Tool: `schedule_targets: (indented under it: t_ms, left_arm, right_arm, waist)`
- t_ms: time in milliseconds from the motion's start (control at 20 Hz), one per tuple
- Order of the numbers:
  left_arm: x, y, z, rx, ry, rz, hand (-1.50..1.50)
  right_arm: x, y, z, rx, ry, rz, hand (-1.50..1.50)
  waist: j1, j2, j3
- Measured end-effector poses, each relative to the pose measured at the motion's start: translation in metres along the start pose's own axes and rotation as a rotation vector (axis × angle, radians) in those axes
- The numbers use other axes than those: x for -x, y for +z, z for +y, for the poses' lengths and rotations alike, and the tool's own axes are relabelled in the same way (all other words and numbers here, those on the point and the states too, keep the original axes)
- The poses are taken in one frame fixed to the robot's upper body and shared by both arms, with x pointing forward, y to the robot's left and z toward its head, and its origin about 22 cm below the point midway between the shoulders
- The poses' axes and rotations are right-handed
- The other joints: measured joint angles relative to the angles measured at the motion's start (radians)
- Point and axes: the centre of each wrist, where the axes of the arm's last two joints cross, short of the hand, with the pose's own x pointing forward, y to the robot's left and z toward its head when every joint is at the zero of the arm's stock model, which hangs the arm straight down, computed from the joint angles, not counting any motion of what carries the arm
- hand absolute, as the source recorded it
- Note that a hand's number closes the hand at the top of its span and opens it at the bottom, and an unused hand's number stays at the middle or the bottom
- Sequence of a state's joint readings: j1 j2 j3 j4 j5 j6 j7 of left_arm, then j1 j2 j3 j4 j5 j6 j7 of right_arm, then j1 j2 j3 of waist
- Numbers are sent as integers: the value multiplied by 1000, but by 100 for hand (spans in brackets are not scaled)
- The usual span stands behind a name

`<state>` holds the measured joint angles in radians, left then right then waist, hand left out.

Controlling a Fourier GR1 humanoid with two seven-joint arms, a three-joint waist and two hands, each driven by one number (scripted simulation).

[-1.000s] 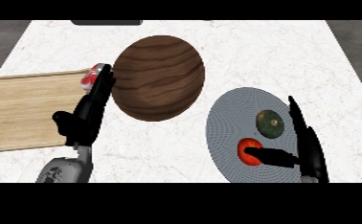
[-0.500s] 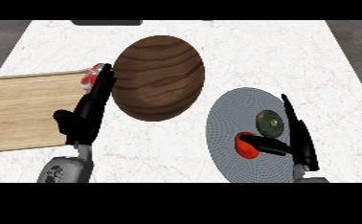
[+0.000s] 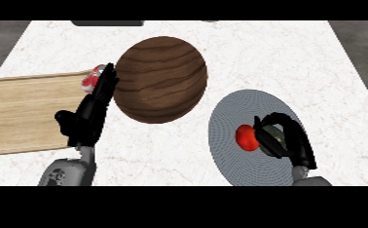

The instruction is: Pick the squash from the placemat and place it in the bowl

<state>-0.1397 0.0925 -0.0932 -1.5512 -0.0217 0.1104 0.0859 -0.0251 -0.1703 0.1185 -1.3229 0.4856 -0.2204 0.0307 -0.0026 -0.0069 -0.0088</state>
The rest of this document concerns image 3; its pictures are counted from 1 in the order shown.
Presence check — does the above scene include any red and white can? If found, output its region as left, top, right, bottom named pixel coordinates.
left=79, top=63, right=108, bottom=95

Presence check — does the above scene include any brown wooden bowl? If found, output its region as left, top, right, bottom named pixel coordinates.
left=113, top=35, right=210, bottom=125

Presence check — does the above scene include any dark grey appliance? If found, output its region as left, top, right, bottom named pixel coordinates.
left=71, top=19, right=145, bottom=27

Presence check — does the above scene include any dark green squash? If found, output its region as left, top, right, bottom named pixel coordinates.
left=260, top=124, right=290, bottom=157

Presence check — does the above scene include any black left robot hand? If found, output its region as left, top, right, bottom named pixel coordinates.
left=54, top=62, right=122, bottom=148

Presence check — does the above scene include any pale wooden cutting board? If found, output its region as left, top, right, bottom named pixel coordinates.
left=0, top=69, right=98, bottom=156

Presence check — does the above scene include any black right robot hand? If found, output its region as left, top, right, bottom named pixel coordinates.
left=252, top=111, right=320, bottom=171

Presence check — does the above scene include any round grey placemat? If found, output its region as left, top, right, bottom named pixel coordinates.
left=207, top=89, right=309, bottom=187

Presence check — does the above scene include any red tomato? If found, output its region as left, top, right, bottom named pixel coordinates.
left=235, top=124, right=262, bottom=152

